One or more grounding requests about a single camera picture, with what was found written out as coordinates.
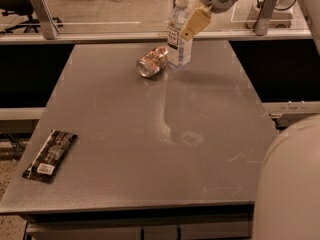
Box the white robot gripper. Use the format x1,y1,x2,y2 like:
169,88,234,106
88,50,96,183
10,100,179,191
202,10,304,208
180,0,238,41

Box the clear plastic water bottle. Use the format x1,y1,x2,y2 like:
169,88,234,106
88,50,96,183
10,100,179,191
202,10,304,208
167,3,192,69

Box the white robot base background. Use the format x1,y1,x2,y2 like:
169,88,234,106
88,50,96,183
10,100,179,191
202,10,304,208
246,0,297,28

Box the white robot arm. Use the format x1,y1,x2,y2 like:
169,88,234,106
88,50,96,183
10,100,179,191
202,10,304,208
181,0,320,240

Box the crushed orange soda can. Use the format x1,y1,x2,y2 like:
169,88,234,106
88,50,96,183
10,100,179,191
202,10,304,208
136,46,168,78

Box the glass barrier panel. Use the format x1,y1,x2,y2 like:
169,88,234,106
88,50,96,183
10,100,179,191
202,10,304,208
0,0,311,35

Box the black office chair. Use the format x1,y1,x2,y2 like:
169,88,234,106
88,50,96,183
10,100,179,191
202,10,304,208
0,0,64,36

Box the black snack wrapper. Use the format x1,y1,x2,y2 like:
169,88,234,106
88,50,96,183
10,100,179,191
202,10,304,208
22,130,77,184

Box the right metal glass bracket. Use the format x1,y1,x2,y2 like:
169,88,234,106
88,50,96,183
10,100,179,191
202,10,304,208
253,0,277,36

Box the left metal glass bracket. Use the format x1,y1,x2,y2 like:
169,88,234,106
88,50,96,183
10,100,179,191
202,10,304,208
30,0,58,40

